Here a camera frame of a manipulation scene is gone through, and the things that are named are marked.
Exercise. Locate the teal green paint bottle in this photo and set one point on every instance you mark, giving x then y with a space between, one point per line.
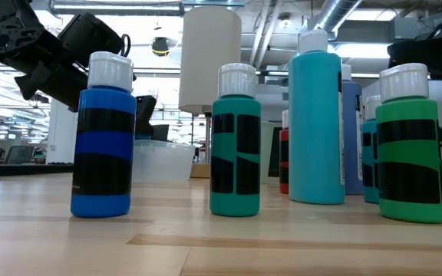
236 199

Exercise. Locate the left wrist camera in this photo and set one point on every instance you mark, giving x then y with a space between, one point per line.
86 34

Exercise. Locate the black ceiling dome camera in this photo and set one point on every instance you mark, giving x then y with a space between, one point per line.
160 46

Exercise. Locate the grey office chair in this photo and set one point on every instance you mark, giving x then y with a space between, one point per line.
19 155

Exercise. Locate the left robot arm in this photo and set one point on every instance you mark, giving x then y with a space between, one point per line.
14 34

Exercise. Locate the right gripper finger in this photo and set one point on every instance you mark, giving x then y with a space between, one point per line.
407 53

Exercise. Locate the large periwinkle paint bottle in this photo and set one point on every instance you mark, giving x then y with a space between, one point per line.
351 134

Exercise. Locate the large turquoise paint bottle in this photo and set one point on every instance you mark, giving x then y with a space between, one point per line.
315 134

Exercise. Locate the blue paint bottle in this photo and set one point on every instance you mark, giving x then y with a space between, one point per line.
104 153

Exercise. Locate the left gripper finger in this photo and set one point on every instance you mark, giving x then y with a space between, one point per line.
145 115
160 132

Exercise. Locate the red paint bottle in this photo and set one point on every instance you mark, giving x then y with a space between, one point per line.
284 153

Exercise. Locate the silver ventilation duct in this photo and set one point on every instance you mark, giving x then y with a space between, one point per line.
336 13

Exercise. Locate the white building column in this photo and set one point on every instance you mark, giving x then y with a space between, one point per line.
63 130

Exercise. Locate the white shade table lamp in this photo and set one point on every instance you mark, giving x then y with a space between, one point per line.
210 57

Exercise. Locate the clear plastic container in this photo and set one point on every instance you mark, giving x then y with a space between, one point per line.
163 161

